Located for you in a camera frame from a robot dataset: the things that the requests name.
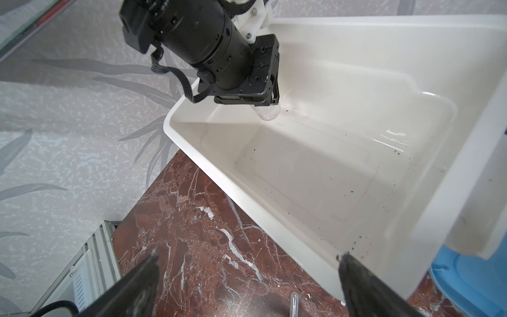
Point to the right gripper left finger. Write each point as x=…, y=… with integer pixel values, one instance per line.
x=134, y=295

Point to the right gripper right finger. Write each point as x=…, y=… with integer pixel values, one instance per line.
x=366, y=295

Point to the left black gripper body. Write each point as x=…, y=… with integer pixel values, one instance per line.
x=198, y=43

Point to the clear plastic pipette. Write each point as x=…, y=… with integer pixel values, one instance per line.
x=294, y=304

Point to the small clear glass beaker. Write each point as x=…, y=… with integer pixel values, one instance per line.
x=267, y=113

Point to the blue plastic bin lid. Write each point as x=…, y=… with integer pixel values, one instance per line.
x=475, y=286

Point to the white plastic storage bin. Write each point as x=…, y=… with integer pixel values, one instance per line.
x=389, y=144

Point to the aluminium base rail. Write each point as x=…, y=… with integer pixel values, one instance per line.
x=92, y=271

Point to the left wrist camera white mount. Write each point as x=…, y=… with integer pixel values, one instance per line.
x=258, y=17

